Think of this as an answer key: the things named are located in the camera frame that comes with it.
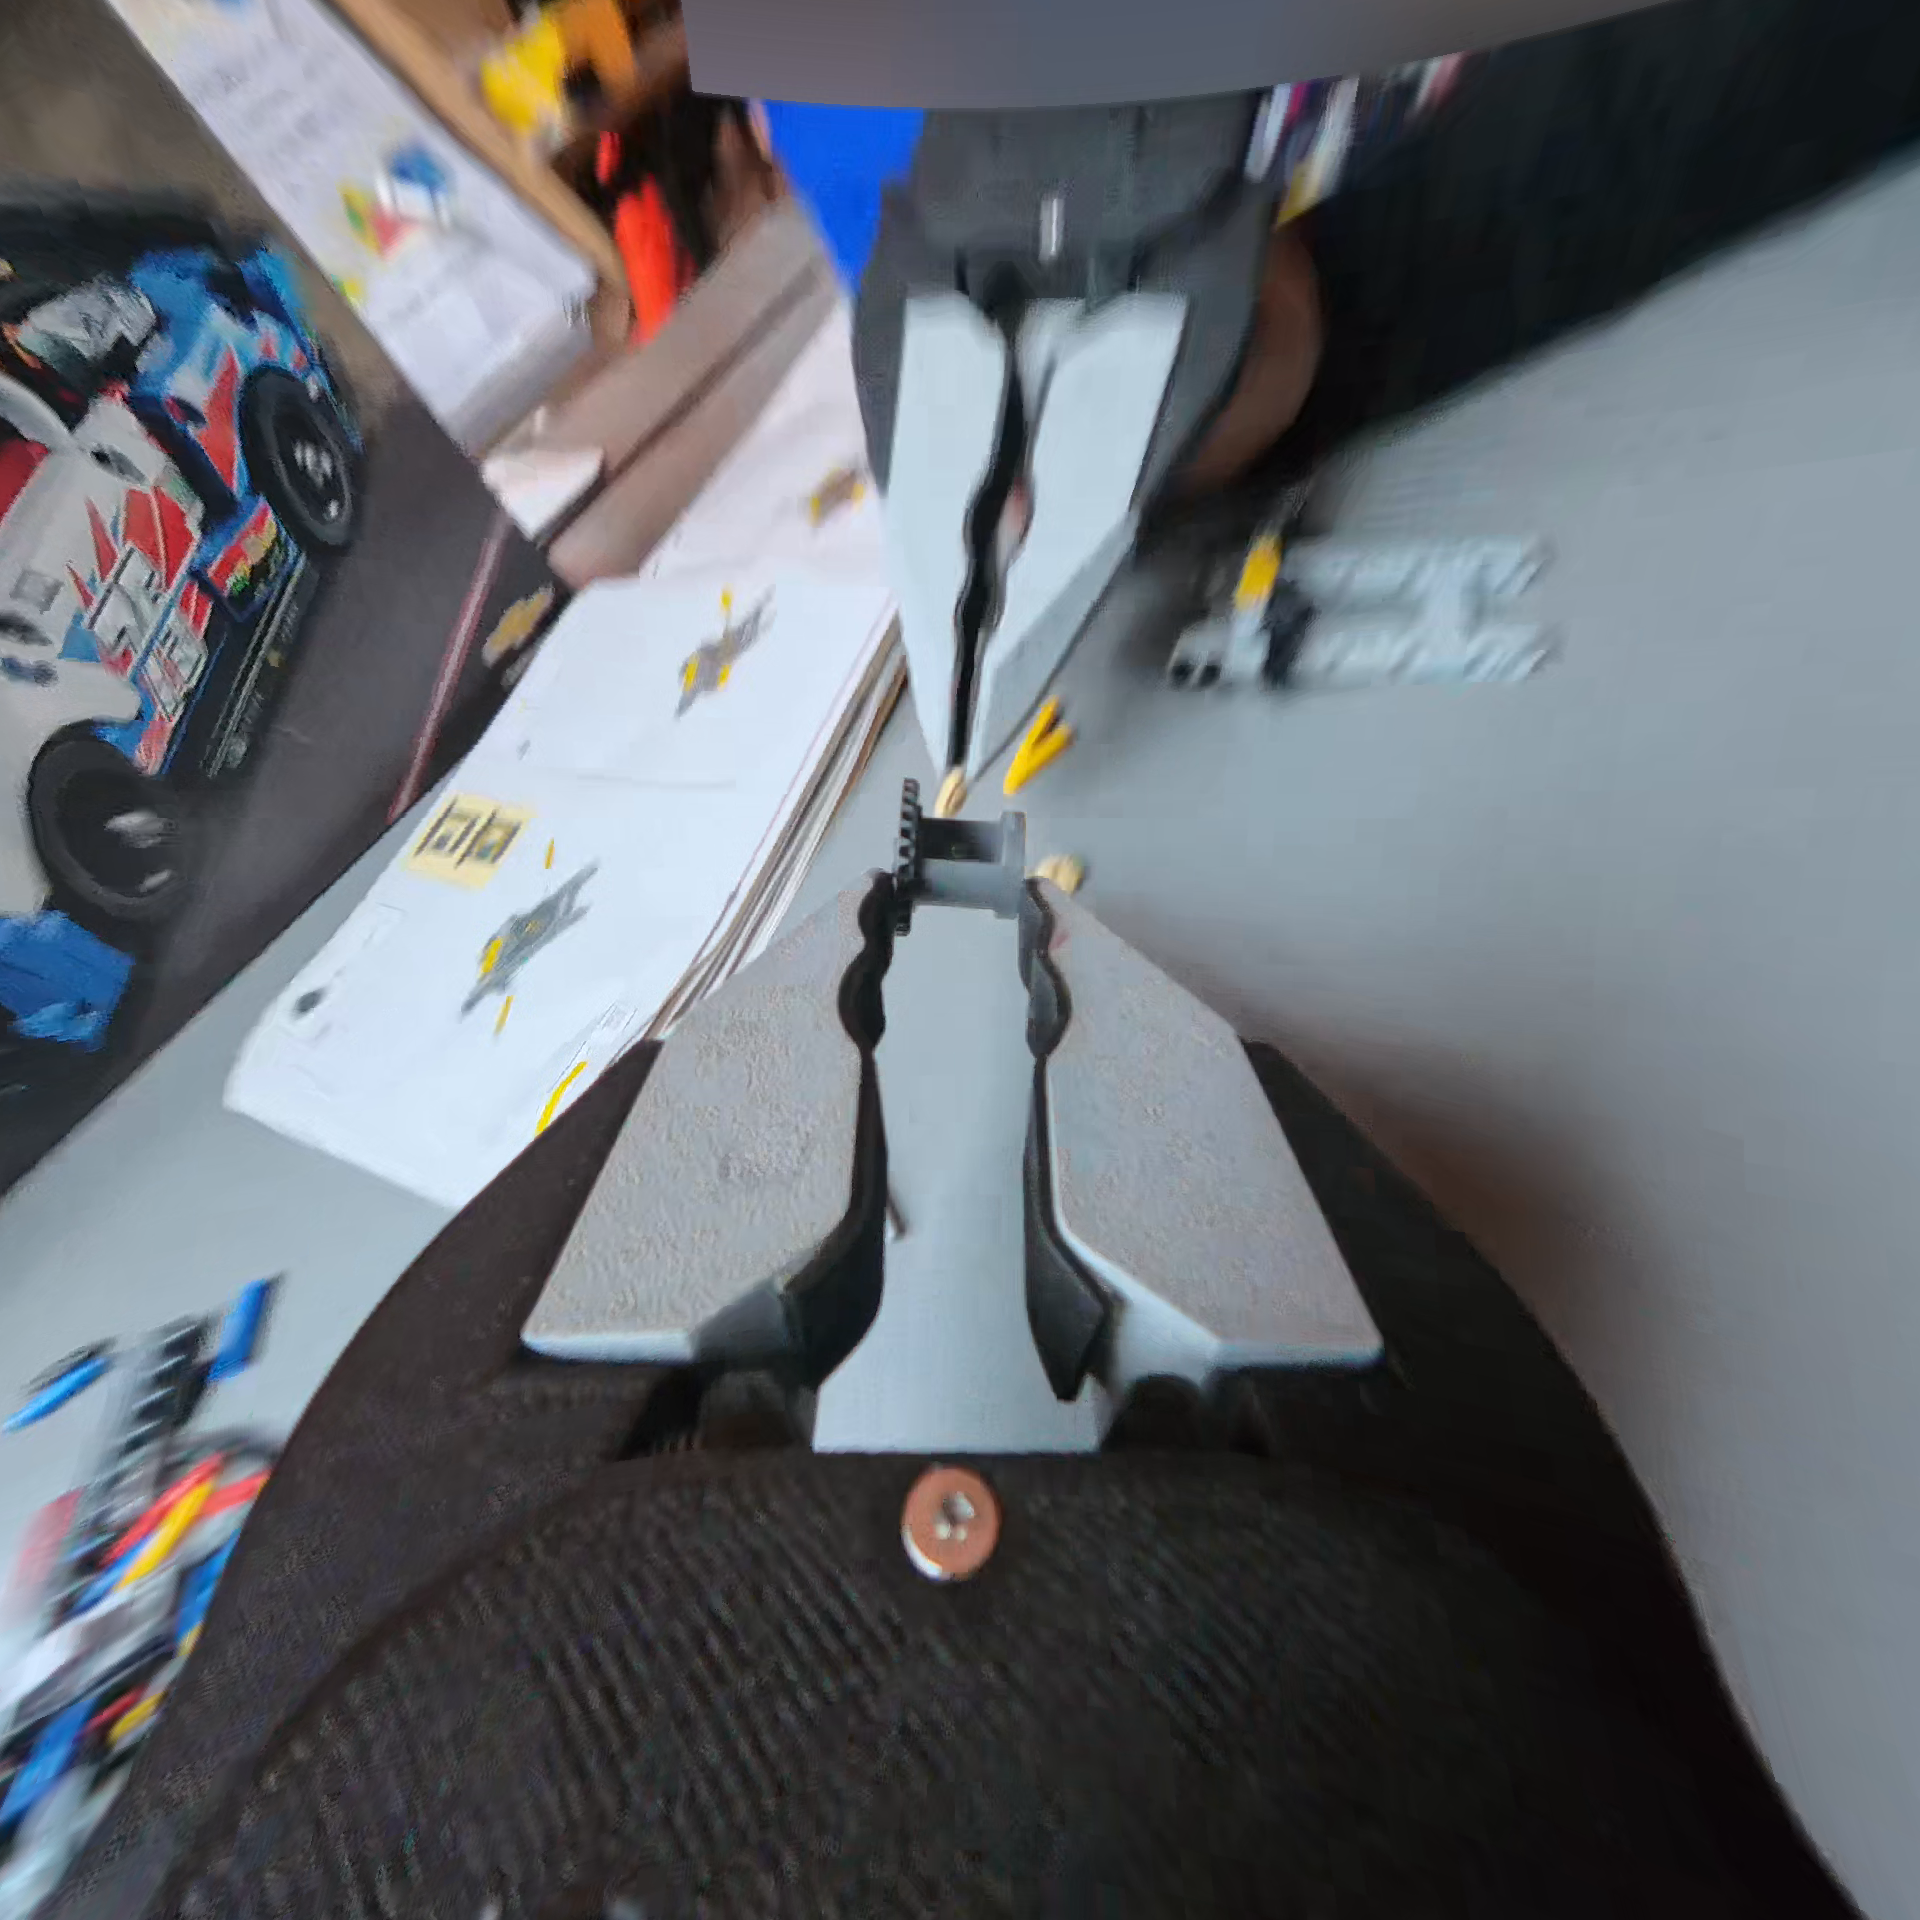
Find blue plastic bin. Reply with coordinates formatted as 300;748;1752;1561
750;95;924;294

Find black lego set box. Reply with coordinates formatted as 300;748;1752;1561
0;0;577;1202

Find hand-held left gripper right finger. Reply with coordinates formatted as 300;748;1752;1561
1023;873;1388;1407

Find white instruction booklet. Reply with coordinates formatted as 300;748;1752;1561
224;298;910;1208

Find person's right hand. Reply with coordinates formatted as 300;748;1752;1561
1182;224;1326;505

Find person's right forearm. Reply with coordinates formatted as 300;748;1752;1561
1275;46;1920;465

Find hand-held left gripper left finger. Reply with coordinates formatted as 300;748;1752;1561
519;866;904;1394

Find dark grey lego differential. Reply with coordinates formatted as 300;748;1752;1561
885;778;1033;938

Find pile of mixed lego pieces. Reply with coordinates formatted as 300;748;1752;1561
0;1276;295;1853

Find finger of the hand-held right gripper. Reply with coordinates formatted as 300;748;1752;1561
881;293;1023;782
964;293;1191;782

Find light grey lego frame assembly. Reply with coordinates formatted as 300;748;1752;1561
1167;528;1559;694

